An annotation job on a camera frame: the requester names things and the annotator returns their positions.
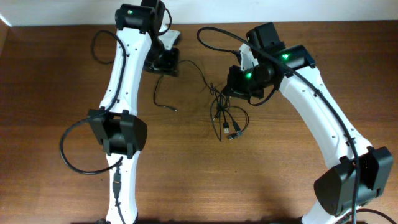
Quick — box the black cable bundle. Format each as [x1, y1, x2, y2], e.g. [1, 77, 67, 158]
[152, 58, 250, 142]

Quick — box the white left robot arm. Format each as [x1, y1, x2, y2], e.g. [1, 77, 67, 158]
[88, 0, 180, 224]

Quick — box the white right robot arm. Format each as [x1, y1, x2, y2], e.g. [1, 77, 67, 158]
[224, 22, 393, 223]

